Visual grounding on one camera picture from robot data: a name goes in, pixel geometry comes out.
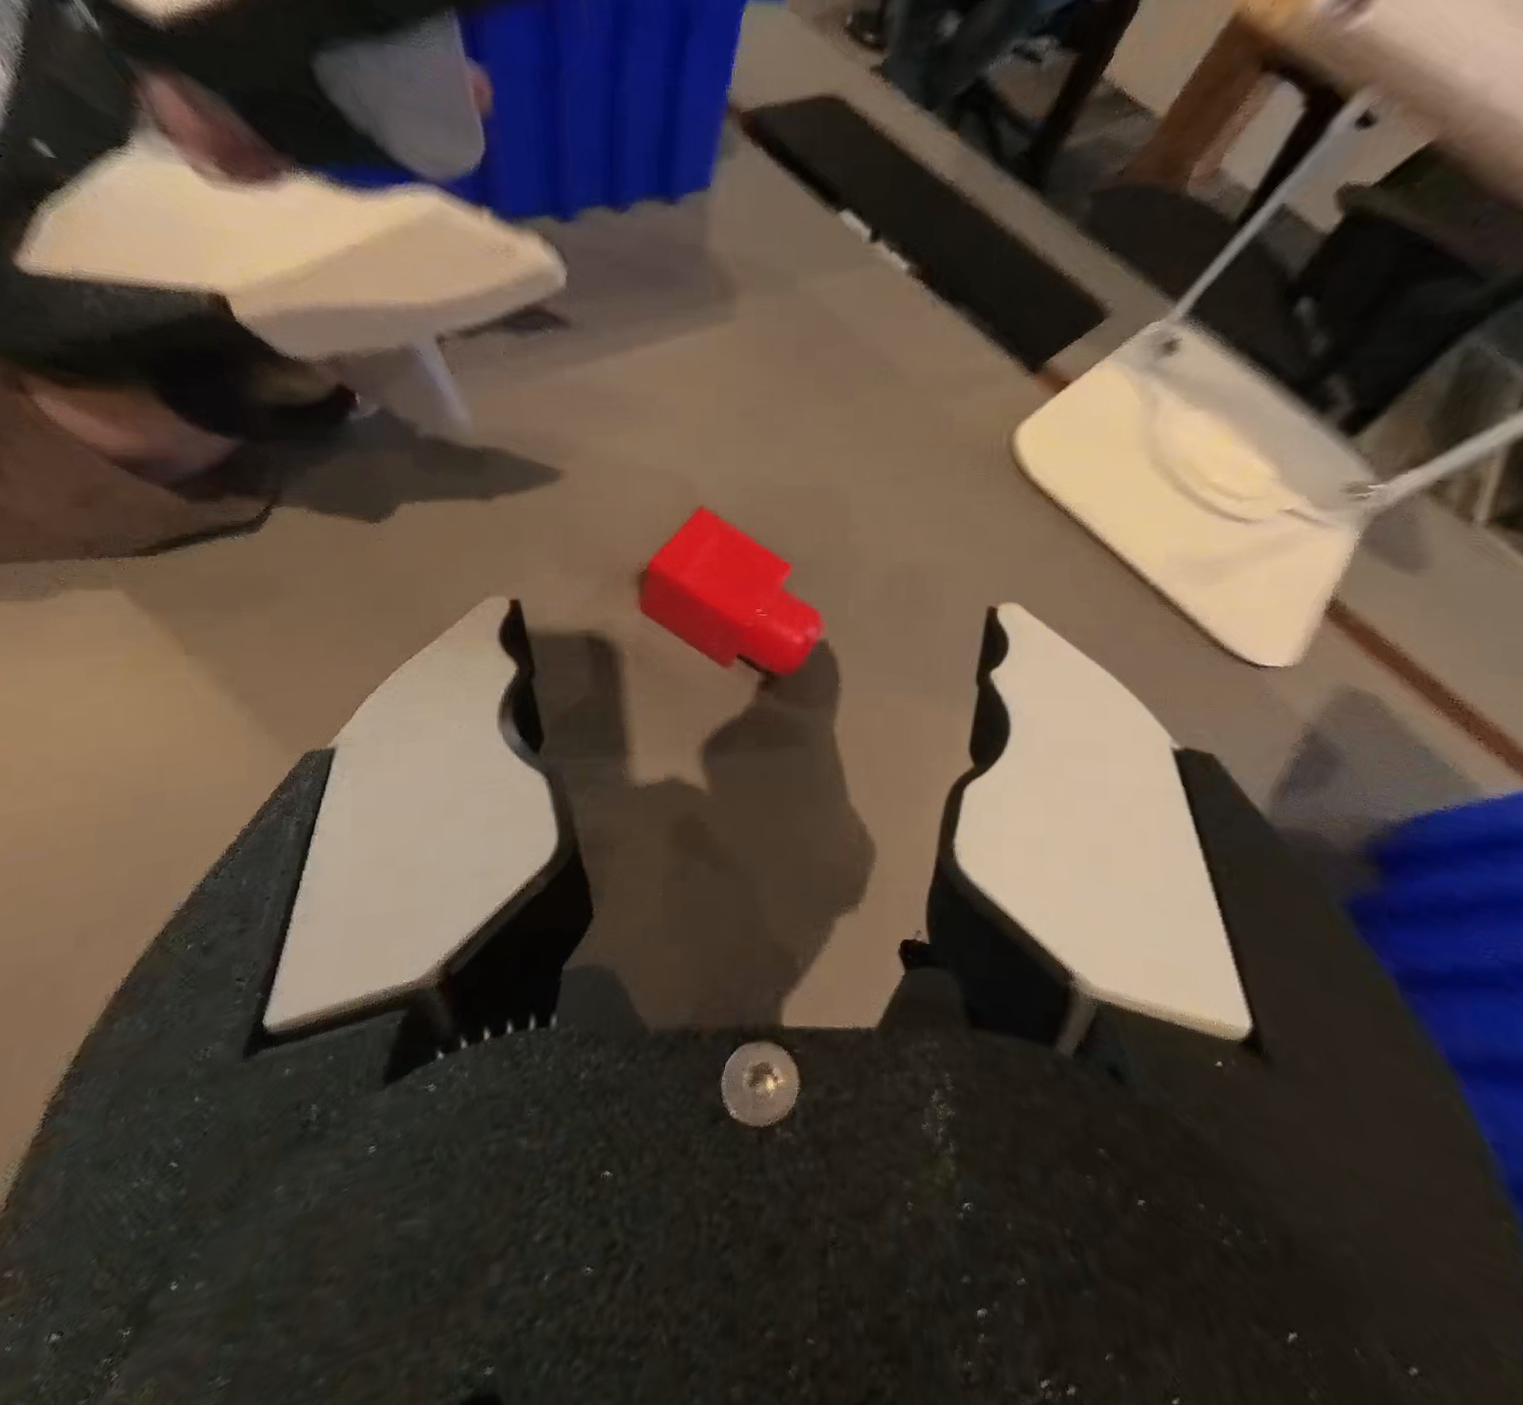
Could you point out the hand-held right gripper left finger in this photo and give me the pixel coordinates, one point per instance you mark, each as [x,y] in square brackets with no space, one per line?
[416,834]

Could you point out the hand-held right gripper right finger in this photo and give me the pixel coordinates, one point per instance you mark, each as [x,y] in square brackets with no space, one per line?
[1094,845]

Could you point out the blue plastic bin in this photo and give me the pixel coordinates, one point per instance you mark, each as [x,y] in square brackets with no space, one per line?
[629,60]
[1451,952]

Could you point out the red one-stud block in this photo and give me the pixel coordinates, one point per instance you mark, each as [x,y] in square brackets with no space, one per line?
[713,584]

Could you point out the person's left forearm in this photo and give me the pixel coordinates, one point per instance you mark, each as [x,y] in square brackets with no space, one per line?
[82,518]

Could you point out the person's left hand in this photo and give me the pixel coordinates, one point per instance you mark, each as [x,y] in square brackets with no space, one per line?
[118,435]

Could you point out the instruction sheet on stand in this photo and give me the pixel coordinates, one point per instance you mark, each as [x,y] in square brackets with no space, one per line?
[1189,500]

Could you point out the wooden leg table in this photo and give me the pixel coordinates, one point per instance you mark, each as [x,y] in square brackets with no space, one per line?
[1201,84]

